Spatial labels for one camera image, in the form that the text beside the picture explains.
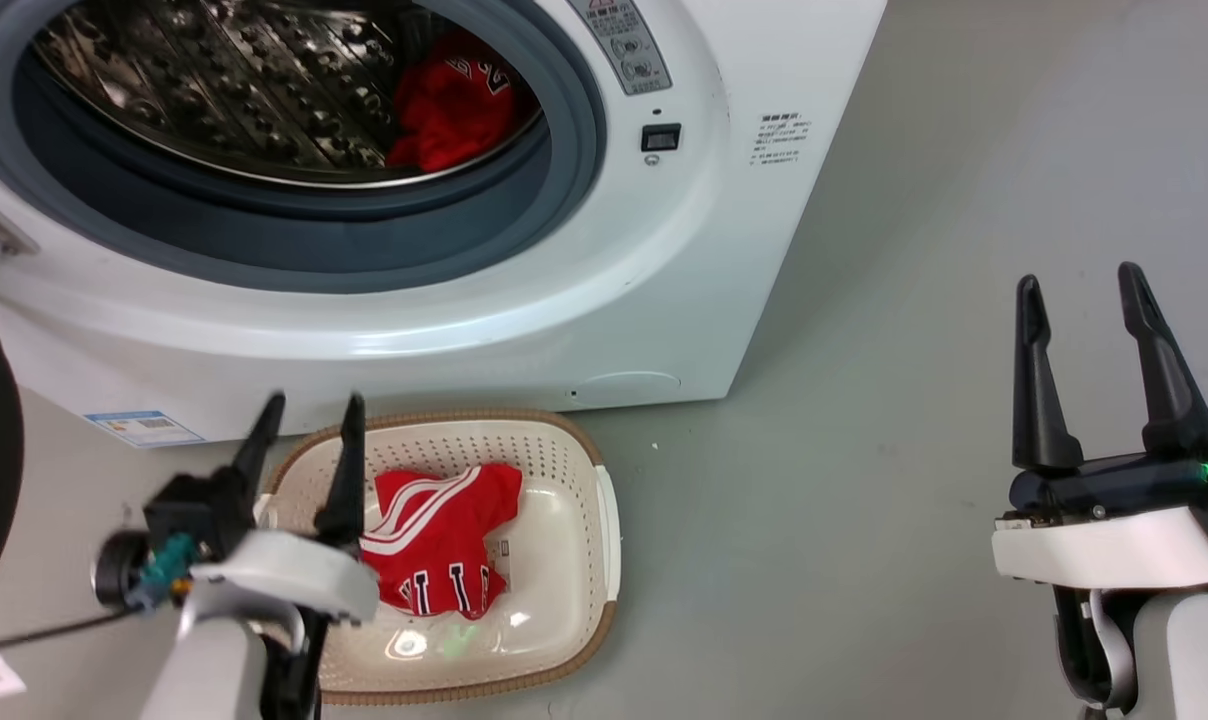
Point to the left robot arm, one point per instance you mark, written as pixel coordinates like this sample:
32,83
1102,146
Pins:
214,670

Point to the blue white energy sticker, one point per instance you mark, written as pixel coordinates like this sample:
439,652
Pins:
144,428

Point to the red jersey with dark lettering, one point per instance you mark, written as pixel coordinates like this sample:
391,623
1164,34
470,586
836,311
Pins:
454,110

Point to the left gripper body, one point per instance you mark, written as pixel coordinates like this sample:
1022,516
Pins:
284,580

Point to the cream laundry basket brown rim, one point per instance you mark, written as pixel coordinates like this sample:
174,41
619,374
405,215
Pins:
554,560

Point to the white front-load washing machine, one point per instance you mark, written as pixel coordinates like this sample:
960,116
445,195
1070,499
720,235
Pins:
664,280

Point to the grey warning sticker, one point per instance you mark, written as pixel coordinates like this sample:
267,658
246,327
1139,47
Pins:
626,45

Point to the black door latch slot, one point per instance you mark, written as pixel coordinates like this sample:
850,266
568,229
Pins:
661,137

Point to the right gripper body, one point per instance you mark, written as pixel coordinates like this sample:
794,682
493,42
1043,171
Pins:
1114,530

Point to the white text label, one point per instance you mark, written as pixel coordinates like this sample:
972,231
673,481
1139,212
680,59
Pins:
781,138

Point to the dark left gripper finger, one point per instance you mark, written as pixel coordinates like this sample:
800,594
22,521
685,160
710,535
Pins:
346,480
256,460

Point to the black round wrist camera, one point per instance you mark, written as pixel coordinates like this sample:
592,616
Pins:
117,567

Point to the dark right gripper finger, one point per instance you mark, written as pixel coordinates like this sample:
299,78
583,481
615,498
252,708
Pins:
1164,380
1039,400

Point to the grey rubber door gasket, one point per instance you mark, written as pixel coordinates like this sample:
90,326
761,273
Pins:
294,235

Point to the steel washing machine drum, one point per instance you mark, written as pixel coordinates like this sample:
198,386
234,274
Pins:
234,90

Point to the red jersey with white stripes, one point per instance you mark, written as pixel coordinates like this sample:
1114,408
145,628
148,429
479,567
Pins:
434,540

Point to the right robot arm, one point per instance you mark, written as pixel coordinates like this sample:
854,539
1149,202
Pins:
1184,660

